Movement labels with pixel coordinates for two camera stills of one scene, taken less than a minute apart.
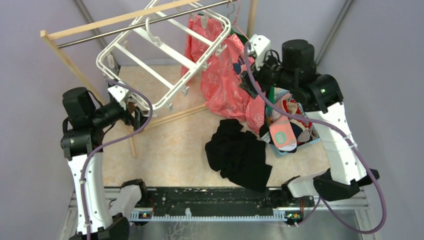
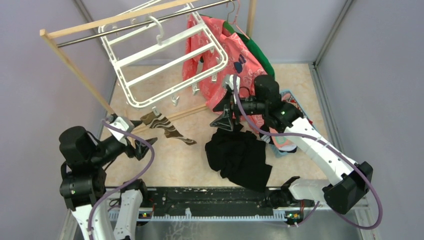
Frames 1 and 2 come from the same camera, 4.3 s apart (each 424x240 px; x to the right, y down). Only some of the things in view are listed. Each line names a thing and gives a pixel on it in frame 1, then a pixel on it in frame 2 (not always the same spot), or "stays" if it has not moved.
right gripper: x=247 y=84 → x=224 y=121
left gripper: x=140 y=119 → x=140 y=149
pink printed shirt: x=223 y=59 stays
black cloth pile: x=238 y=155 stays
